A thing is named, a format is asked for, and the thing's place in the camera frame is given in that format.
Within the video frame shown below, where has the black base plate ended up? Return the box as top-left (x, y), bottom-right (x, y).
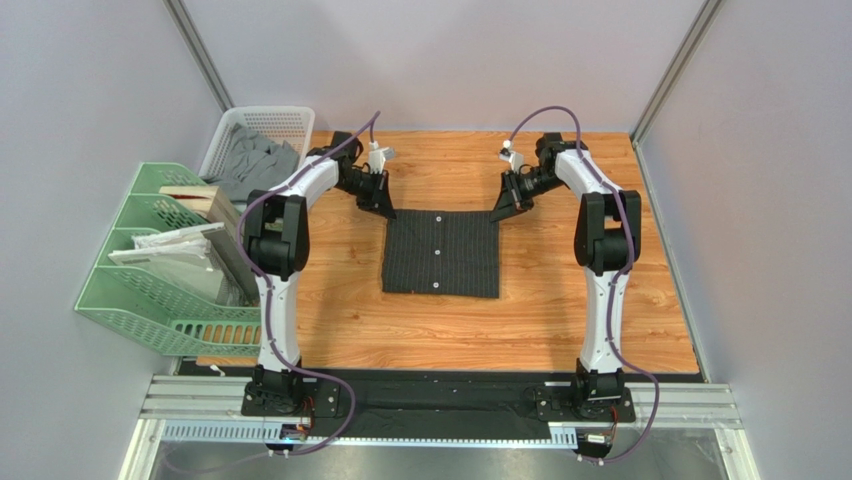
top-left (178, 357), bottom-right (637, 441)

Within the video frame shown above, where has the aluminium rail frame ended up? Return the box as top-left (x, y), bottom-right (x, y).
top-left (121, 371), bottom-right (759, 479)

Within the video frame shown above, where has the green file organizer rack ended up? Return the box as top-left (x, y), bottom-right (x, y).
top-left (74, 162), bottom-right (261, 357)

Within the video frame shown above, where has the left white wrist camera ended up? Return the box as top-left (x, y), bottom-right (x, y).
top-left (367, 141), bottom-right (396, 174)

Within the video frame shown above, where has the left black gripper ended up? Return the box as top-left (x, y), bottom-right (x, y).
top-left (336, 168), bottom-right (396, 220)

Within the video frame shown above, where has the wooden block in rack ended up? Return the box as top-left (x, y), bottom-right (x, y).
top-left (159, 185), bottom-right (239, 237)

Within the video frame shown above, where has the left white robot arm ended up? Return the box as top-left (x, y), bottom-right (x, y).
top-left (239, 132), bottom-right (396, 416)

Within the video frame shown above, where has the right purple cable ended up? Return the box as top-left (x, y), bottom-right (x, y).
top-left (503, 105), bottom-right (662, 466)

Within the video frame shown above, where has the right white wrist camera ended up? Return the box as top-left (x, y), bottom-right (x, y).
top-left (498, 139), bottom-right (524, 174)

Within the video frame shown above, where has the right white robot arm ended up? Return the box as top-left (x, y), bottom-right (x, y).
top-left (490, 133), bottom-right (642, 419)

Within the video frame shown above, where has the grey shirt in basket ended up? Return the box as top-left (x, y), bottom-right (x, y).
top-left (202, 125), bottom-right (301, 204)

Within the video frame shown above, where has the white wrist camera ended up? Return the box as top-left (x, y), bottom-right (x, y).
top-left (367, 141), bottom-right (396, 174)
top-left (498, 139), bottom-right (524, 174)

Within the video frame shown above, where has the white plastic basket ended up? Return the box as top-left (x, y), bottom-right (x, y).
top-left (199, 106), bottom-right (314, 178)

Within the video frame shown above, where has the dark pinstriped long sleeve shirt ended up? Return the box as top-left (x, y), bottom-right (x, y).
top-left (381, 209), bottom-right (500, 299)

